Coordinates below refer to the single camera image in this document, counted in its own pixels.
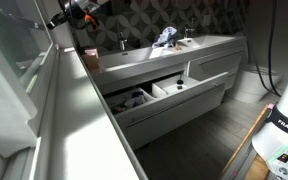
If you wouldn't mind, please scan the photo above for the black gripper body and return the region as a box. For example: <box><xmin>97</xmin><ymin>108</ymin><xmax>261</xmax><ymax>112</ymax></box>
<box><xmin>47</xmin><ymin>0</ymin><xmax>99</xmax><ymax>30</ymax></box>

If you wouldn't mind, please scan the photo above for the white bathroom vanity counter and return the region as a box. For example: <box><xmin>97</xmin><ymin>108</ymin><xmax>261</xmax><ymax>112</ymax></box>
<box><xmin>92</xmin><ymin>35</ymin><xmax>246</xmax><ymax>94</ymax></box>

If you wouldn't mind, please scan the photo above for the closed white right drawer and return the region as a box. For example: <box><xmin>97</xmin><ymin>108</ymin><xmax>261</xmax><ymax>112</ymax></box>
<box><xmin>186</xmin><ymin>50</ymin><xmax>243</xmax><ymax>90</ymax></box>

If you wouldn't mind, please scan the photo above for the open white vanity drawer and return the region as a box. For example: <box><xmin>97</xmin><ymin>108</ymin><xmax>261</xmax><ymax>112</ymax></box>
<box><xmin>105</xmin><ymin>72</ymin><xmax>228</xmax><ymax>150</ymax></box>

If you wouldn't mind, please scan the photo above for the white drawer organizer tray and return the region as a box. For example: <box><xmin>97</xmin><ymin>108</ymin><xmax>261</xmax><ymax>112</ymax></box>
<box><xmin>152</xmin><ymin>74</ymin><xmax>198</xmax><ymax>98</ymax></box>

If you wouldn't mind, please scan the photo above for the sliding glass window pane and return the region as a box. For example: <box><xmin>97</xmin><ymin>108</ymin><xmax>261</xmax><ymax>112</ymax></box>
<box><xmin>0</xmin><ymin>0</ymin><xmax>58</xmax><ymax>180</ymax></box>

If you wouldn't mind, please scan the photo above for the chrome faucet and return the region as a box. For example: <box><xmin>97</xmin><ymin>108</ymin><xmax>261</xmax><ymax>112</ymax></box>
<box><xmin>119</xmin><ymin>32</ymin><xmax>127</xmax><ymax>51</ymax></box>
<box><xmin>184</xmin><ymin>17</ymin><xmax>197</xmax><ymax>38</ymax></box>

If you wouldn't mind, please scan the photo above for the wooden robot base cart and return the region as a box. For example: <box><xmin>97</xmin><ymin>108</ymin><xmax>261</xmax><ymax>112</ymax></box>
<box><xmin>219</xmin><ymin>104</ymin><xmax>275</xmax><ymax>180</ymax></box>

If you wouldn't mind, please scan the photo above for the white window sill ledge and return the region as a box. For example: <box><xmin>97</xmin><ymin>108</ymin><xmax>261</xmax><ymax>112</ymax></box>
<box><xmin>47</xmin><ymin>50</ymin><xmax>148</xmax><ymax>180</ymax></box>

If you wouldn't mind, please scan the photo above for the white toilet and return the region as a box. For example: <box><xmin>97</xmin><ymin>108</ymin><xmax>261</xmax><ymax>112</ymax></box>
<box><xmin>228</xmin><ymin>64</ymin><xmax>282</xmax><ymax>103</ymax></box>

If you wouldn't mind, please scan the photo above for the blue crumpled cloth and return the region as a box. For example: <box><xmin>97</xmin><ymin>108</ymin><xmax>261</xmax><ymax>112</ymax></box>
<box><xmin>152</xmin><ymin>26</ymin><xmax>177</xmax><ymax>48</ymax></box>

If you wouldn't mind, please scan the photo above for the right chrome faucet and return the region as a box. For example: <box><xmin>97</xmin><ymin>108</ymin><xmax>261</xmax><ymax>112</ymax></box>
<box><xmin>184</xmin><ymin>17</ymin><xmax>197</xmax><ymax>38</ymax></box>

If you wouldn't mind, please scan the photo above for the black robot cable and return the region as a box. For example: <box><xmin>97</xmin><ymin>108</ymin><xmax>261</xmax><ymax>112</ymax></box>
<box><xmin>237</xmin><ymin>0</ymin><xmax>282</xmax><ymax>98</ymax></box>

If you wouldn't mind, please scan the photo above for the left chrome faucet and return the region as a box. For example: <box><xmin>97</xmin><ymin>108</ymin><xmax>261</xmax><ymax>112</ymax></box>
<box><xmin>119</xmin><ymin>32</ymin><xmax>127</xmax><ymax>51</ymax></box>

